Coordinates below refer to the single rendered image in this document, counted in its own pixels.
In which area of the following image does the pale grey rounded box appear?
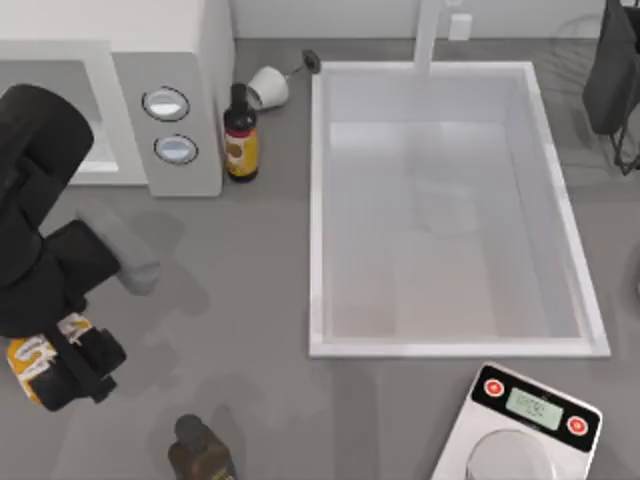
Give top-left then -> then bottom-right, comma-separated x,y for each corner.
74,199 -> 162,296

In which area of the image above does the brown bottle with black cap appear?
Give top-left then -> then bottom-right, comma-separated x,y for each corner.
167,413 -> 239,480

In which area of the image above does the microwave door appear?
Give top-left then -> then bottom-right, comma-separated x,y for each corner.
0,41 -> 151,189

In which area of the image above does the microwave knob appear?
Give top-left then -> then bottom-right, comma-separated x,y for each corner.
153,133 -> 199,166
141,85 -> 191,122

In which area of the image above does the pale microwave oven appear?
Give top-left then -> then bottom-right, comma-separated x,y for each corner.
0,0 -> 236,199

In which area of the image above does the dark bottle with red label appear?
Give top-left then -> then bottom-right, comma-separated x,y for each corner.
222,82 -> 260,184

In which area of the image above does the white cup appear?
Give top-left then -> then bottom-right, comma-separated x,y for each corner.
247,66 -> 290,109

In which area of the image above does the black sink plug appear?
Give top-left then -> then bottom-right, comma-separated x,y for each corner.
284,49 -> 323,81

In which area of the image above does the white sink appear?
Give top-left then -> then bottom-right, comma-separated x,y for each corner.
307,60 -> 612,360

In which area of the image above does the silver kitchen scale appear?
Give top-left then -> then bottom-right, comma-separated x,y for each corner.
429,361 -> 604,480

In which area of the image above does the white tap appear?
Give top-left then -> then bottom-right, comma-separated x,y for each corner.
412,0 -> 439,76

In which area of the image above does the white wall socket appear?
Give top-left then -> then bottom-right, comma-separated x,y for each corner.
448,13 -> 473,42

